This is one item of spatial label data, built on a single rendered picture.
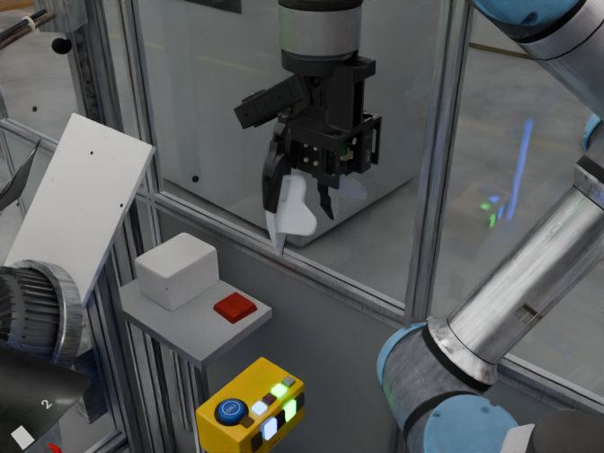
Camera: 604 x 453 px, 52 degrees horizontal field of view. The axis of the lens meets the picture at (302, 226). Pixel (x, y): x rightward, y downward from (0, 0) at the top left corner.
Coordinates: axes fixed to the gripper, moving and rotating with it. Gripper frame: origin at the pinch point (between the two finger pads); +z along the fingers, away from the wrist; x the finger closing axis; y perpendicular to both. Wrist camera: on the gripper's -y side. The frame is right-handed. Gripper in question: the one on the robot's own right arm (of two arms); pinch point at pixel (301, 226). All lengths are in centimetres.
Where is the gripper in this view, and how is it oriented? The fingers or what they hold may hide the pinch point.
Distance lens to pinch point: 68.3
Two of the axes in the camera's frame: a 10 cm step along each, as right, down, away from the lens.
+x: 6.3, -4.1, 6.5
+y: 7.7, 3.4, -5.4
